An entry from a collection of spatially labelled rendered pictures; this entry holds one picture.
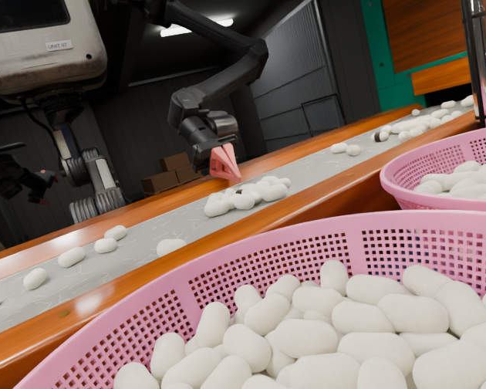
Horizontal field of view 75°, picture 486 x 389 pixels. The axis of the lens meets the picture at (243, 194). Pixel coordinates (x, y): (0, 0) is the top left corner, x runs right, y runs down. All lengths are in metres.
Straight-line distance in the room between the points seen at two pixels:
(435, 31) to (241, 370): 1.13
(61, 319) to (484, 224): 0.26
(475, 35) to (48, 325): 0.56
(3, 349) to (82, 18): 0.91
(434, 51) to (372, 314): 1.08
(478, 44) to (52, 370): 0.55
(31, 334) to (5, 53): 0.87
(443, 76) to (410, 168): 0.74
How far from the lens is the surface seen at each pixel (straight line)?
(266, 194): 0.44
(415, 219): 0.23
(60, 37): 1.04
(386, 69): 1.27
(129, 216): 0.60
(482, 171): 0.38
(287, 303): 0.21
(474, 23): 0.55
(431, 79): 1.14
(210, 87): 0.84
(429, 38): 1.22
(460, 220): 0.22
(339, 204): 0.33
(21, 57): 1.04
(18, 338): 0.26
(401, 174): 0.38
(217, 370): 0.17
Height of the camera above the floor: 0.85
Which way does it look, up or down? 12 degrees down
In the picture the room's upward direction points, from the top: 17 degrees counter-clockwise
